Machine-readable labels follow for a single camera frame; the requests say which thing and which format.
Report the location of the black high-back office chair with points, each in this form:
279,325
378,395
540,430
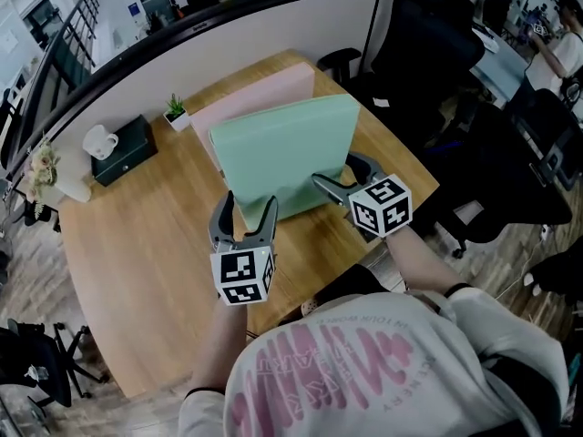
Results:
423,53

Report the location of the black mesh office chair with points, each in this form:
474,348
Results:
41,358

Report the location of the pink folder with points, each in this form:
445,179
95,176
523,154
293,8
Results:
255,94

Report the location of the white vase with flowers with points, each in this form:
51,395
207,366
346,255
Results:
43,171

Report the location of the black wristband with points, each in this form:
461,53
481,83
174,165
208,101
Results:
457,288

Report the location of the clear plastic cup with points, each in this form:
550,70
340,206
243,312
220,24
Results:
37,372

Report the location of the person's right forearm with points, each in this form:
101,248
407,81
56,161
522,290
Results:
423,262

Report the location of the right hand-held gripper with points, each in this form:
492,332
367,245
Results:
382,205

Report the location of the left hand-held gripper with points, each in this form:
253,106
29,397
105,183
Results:
241,271

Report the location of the person's white printed sweatshirt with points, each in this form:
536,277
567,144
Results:
364,371

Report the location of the black metal railing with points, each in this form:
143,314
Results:
77,39

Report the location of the black drawer box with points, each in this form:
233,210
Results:
129,153

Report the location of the person's left forearm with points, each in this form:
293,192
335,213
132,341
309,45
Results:
218,348

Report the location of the white mug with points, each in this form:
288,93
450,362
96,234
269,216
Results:
98,141

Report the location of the mint green folder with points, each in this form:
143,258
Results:
282,153

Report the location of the person's dark trouser legs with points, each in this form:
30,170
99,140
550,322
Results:
346,285

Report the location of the small potted green plant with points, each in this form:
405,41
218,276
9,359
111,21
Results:
177,116

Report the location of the white desk partition panel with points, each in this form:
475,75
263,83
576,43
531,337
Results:
250,39

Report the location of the white power strip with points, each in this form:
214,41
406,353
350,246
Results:
545,231

